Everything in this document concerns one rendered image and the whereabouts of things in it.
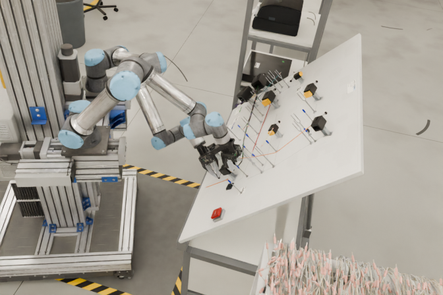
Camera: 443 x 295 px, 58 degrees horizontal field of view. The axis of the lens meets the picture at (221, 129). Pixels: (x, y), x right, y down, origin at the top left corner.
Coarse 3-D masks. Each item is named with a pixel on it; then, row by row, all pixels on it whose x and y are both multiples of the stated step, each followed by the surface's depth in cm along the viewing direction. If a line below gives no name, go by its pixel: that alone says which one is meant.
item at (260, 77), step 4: (256, 76) 258; (260, 76) 254; (264, 76) 258; (252, 80) 257; (256, 80) 252; (260, 80) 252; (264, 80) 256; (252, 84) 254; (256, 84) 258; (260, 84) 257; (264, 84) 254; (260, 88) 254; (264, 88) 259
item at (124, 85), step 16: (128, 64) 167; (112, 80) 162; (128, 80) 161; (112, 96) 167; (128, 96) 165; (96, 112) 174; (64, 128) 182; (80, 128) 180; (64, 144) 185; (80, 144) 184
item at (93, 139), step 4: (96, 128) 205; (92, 132) 202; (96, 132) 205; (100, 132) 211; (88, 136) 201; (92, 136) 203; (96, 136) 205; (100, 136) 208; (84, 140) 201; (88, 140) 202; (92, 140) 205; (96, 140) 205; (100, 140) 209; (84, 144) 202; (88, 144) 203; (92, 144) 204; (96, 144) 206; (84, 148) 203
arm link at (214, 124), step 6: (210, 114) 181; (216, 114) 179; (204, 120) 182; (210, 120) 177; (216, 120) 177; (222, 120) 180; (210, 126) 179; (216, 126) 179; (222, 126) 180; (210, 132) 181; (216, 132) 181; (222, 132) 182; (216, 138) 184
